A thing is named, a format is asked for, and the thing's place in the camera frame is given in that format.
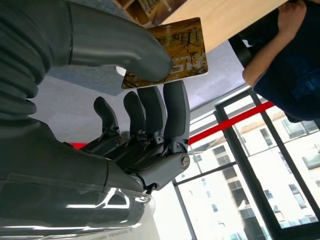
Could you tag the person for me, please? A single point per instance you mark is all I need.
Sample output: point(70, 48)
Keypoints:
point(295, 73)

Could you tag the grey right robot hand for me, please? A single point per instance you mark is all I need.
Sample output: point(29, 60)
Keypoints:
point(62, 179)

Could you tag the black window frame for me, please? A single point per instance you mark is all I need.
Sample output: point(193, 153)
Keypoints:
point(237, 155)

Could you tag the red barrier belt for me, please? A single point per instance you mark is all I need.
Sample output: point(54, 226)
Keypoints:
point(232, 122)

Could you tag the wooden slotted card holder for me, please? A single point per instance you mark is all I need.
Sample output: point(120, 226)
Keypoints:
point(140, 13)

